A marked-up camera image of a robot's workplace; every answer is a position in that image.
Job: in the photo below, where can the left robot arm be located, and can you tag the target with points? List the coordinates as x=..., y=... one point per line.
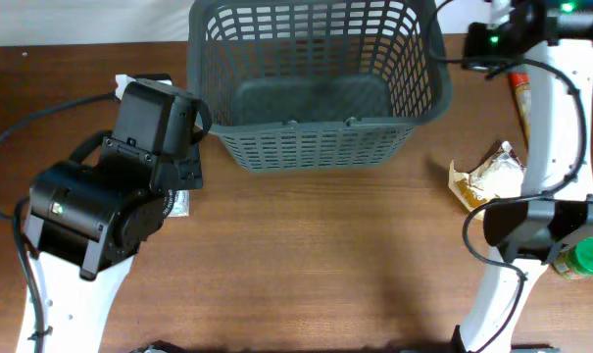
x=86, y=217

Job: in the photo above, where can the red spaghetti packet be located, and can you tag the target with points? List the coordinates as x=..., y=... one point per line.
x=519, y=84

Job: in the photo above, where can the green lid jar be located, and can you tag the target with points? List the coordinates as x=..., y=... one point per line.
x=577, y=262

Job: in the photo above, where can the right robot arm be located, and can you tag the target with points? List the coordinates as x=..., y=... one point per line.
x=553, y=42

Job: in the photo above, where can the Kleenex tissue multipack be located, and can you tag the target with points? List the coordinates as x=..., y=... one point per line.
x=181, y=205

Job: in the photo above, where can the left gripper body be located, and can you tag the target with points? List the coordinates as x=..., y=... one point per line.
x=197, y=137

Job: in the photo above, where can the grey plastic shopping basket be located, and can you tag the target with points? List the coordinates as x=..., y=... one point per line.
x=315, y=84

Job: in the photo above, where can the rice ball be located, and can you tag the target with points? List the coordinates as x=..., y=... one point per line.
x=499, y=176

